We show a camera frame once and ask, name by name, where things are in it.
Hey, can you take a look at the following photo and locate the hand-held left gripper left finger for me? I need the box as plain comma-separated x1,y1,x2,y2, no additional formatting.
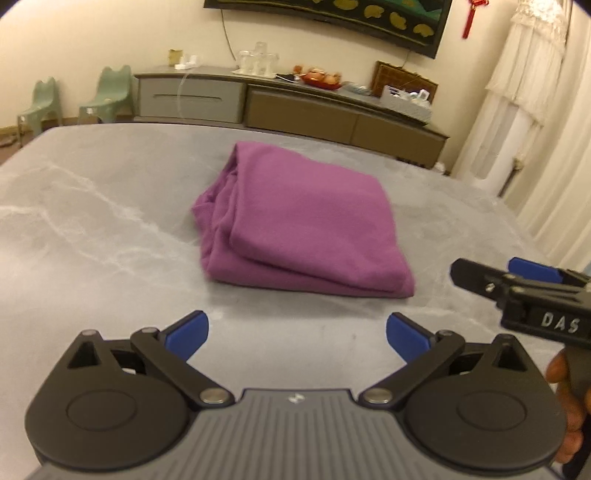
67,310,234,409

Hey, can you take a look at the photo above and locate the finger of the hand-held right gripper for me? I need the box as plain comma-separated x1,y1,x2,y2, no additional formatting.
508,257,591,289
450,258,522,308

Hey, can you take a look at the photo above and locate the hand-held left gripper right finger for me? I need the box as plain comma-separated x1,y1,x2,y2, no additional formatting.
359,312,527,409

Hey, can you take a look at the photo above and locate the purple garment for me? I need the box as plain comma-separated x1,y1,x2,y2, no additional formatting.
191,141,416,298

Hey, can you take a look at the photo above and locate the person's right hand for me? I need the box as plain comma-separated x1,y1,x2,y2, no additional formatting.
546,349,586,463

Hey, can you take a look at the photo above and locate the white curtain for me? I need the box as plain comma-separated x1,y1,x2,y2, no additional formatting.
452,0,591,273

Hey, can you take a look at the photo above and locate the white tower appliance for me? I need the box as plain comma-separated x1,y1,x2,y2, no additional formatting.
459,111,536,197

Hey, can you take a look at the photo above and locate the white storage basket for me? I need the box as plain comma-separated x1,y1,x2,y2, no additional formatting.
379,84,435,123

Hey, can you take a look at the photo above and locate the brown woven board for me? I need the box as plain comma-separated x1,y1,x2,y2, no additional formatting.
372,60,439,100

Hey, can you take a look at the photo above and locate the long grey-brown media cabinet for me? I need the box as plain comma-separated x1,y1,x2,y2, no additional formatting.
131,65,451,169

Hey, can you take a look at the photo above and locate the red plate of fruit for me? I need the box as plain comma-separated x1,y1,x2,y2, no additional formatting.
300,67,345,90

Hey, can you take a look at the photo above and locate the green plastic chair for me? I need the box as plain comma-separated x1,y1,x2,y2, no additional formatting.
18,78,64,137
78,65,134,123

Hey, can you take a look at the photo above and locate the red knot ornament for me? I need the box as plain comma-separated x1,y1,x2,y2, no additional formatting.
462,0,489,40

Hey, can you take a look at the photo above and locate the clear glass cup set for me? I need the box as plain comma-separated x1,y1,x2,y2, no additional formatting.
232,41,281,77

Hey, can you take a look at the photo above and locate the white charger cable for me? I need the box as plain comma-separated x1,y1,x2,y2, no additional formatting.
177,69,191,122

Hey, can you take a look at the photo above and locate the dark wall painting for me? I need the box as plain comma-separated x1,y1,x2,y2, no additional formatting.
203,0,454,60

